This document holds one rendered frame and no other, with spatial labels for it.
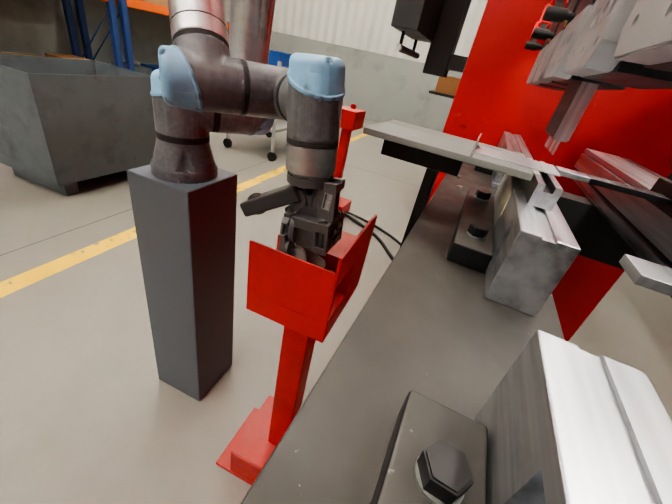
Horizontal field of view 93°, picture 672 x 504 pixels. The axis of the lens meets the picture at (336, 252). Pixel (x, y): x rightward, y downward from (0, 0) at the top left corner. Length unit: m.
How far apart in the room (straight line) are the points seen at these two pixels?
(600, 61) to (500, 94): 1.09
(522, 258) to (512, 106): 1.11
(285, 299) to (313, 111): 0.30
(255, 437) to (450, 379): 0.85
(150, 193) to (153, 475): 0.79
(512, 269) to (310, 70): 0.33
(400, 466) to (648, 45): 0.26
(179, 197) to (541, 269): 0.71
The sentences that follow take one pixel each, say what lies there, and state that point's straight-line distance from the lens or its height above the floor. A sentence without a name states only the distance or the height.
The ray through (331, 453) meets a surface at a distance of 0.24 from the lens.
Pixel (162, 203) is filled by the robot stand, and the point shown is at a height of 0.72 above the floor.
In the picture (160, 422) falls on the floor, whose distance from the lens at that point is 1.29.
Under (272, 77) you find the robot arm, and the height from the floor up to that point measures 1.05.
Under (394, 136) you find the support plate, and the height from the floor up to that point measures 1.00.
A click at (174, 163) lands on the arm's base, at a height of 0.82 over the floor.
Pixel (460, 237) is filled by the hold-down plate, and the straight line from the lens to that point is 0.49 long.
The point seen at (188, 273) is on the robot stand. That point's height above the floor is 0.55.
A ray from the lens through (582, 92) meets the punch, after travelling 0.58.
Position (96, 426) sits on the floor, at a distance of 1.34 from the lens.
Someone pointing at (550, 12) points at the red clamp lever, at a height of 1.20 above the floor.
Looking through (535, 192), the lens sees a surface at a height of 0.99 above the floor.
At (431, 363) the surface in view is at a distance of 0.31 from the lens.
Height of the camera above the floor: 1.09
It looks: 31 degrees down
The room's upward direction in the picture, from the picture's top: 12 degrees clockwise
